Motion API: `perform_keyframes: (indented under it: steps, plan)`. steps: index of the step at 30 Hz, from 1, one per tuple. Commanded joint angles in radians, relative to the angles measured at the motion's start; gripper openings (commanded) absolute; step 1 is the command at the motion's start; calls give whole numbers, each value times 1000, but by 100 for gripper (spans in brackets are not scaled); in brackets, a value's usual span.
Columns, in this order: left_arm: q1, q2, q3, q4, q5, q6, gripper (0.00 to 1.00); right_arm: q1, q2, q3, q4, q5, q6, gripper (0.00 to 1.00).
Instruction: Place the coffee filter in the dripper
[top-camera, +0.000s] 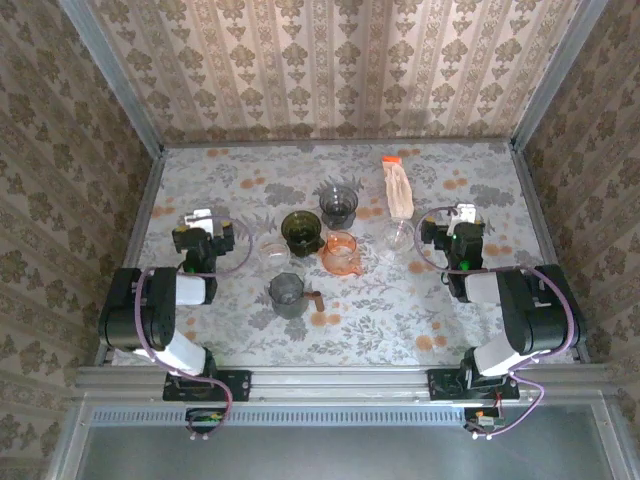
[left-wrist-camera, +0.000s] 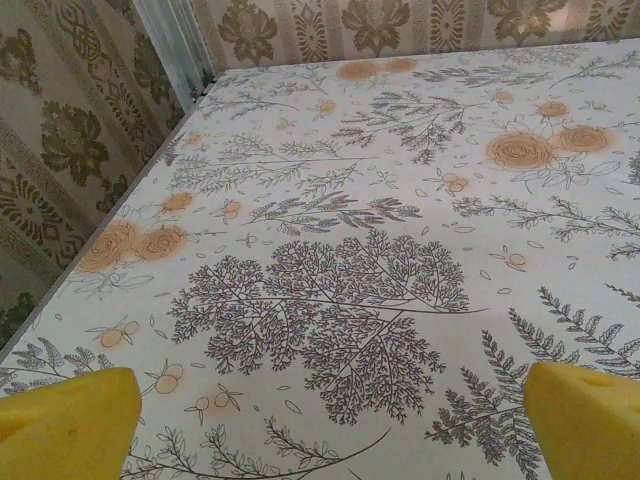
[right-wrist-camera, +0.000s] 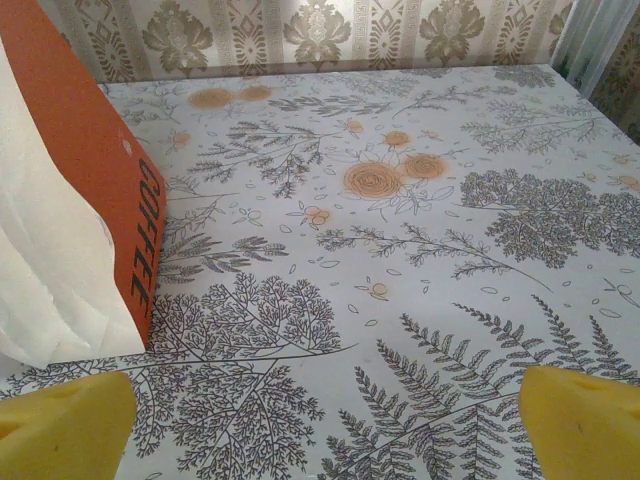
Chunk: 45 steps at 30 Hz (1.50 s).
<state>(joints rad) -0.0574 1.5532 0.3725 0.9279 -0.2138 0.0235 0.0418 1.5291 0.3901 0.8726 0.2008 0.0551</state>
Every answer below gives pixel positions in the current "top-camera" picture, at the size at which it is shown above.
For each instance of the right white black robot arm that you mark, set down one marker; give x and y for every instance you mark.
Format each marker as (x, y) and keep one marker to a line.
(530, 310)

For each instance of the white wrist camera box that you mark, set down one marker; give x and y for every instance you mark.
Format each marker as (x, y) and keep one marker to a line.
(462, 212)
(200, 217)

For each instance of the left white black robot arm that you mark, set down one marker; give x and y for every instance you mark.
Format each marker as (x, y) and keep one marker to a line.
(155, 310)

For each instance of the left small connector board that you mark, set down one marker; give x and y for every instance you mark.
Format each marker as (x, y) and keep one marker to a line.
(202, 417)

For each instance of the small connector board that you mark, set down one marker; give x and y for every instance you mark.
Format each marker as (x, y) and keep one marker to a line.
(482, 419)
(202, 417)

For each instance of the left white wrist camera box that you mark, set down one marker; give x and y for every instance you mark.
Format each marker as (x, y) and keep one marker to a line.
(200, 217)

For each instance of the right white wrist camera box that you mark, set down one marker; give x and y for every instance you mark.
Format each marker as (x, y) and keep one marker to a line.
(462, 212)

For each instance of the aluminium table side rail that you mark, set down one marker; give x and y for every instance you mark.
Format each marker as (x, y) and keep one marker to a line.
(540, 225)
(136, 235)

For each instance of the right small connector board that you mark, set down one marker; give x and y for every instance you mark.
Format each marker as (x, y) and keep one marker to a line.
(482, 419)

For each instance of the clear glass carafe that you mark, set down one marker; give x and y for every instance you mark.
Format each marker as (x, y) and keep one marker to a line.
(400, 237)
(274, 251)

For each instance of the aluminium table back rail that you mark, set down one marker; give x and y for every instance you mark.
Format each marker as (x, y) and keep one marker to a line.
(325, 144)

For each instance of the green plastic coffee dripper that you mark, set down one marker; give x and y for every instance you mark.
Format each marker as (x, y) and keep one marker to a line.
(299, 227)

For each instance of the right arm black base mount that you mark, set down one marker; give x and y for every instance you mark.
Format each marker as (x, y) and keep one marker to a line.
(440, 386)

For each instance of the smoke grey coffee dripper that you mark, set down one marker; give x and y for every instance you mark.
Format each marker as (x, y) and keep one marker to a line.
(338, 200)

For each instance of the aluminium frame post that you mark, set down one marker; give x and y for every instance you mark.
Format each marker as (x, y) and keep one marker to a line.
(121, 80)
(550, 75)

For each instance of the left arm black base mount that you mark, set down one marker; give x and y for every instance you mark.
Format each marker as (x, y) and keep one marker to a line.
(240, 385)

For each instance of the bag of paper coffee filters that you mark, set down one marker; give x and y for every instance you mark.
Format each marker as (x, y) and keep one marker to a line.
(399, 192)

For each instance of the aluminium front mounting rail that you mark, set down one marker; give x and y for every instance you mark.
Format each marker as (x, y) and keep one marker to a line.
(340, 385)

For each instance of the orange coffee server carafe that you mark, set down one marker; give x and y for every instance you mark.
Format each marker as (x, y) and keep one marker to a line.
(340, 250)

